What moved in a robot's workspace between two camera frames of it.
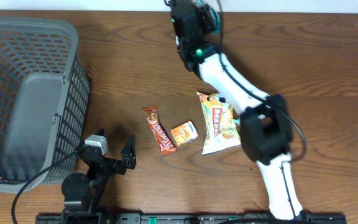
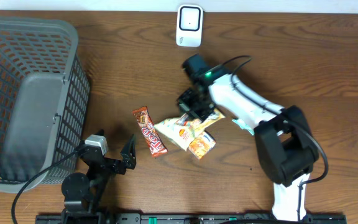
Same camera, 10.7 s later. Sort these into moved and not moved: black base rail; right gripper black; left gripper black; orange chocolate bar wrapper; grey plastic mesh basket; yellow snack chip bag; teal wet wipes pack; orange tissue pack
Moved: orange chocolate bar wrapper; orange tissue pack; right gripper black; yellow snack chip bag; teal wet wipes pack
Not moved: left gripper black; grey plastic mesh basket; black base rail
